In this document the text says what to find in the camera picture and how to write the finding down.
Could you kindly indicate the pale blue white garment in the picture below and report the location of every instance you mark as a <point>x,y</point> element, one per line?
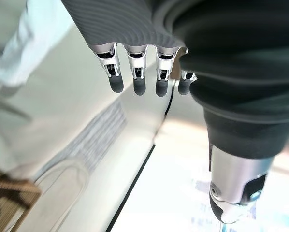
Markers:
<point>26,43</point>

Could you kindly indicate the white furniture panel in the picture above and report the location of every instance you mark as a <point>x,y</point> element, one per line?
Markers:
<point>69,96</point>

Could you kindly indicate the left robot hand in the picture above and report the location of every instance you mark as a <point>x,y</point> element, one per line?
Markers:
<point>231,60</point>

